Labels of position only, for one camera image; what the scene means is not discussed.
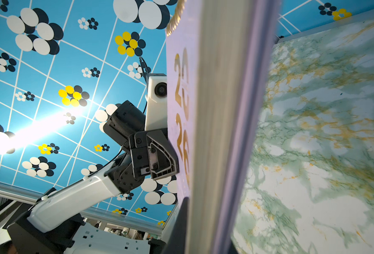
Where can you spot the purple calendar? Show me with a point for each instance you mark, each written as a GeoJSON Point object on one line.
{"type": "Point", "coordinates": [218, 55]}

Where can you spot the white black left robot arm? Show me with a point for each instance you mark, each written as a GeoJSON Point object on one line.
{"type": "Point", "coordinates": [54, 225]}

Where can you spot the aluminium front rail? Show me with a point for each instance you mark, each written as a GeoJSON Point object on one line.
{"type": "Point", "coordinates": [68, 208]}

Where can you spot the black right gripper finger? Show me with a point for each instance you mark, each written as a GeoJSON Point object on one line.
{"type": "Point", "coordinates": [177, 241]}

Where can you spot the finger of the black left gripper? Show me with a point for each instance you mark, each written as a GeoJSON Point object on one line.
{"type": "Point", "coordinates": [163, 159]}

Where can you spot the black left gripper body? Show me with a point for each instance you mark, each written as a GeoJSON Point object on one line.
{"type": "Point", "coordinates": [130, 169]}

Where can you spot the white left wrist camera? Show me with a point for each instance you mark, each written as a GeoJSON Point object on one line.
{"type": "Point", "coordinates": [156, 109]}

